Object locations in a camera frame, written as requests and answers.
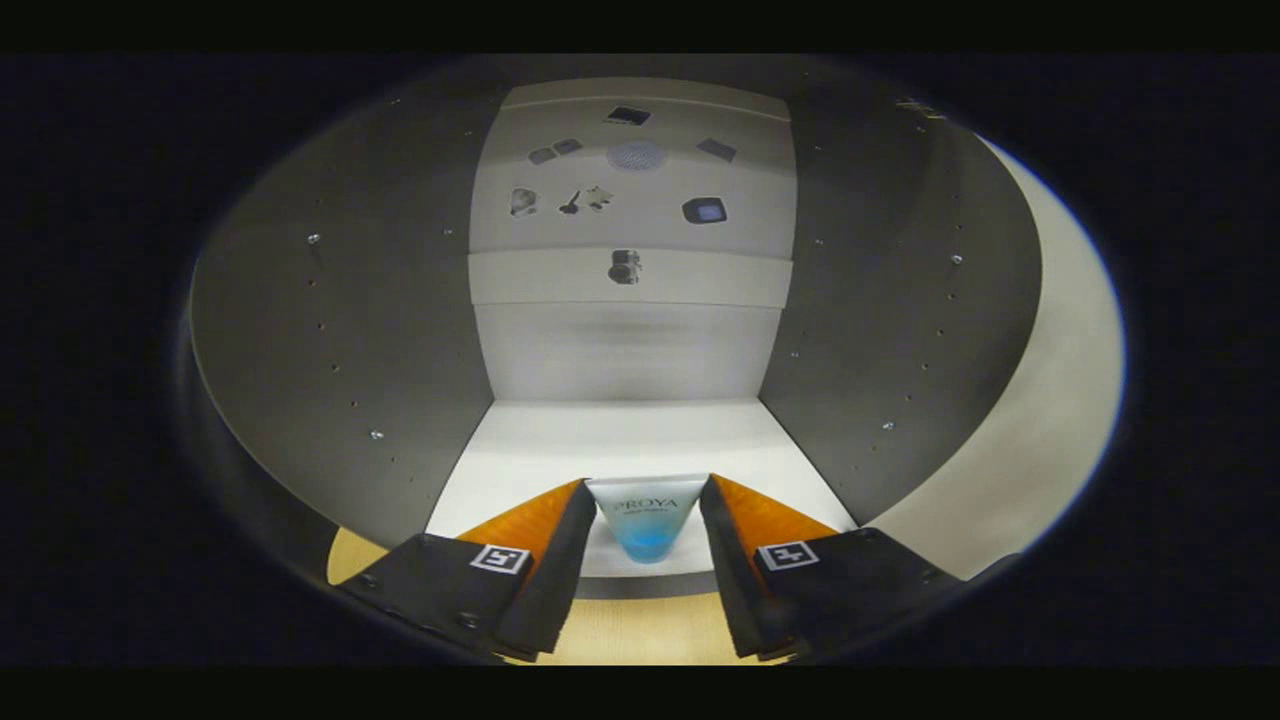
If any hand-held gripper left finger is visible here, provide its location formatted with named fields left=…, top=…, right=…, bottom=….
left=335, top=478, right=598, bottom=663

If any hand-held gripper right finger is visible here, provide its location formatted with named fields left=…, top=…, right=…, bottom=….
left=698, top=473, right=966, bottom=661

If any grey cabinet body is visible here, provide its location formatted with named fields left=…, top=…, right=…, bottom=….
left=185, top=55, right=1046, bottom=601

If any white and blue tube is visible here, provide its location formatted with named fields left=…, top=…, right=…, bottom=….
left=585, top=474, right=709, bottom=564

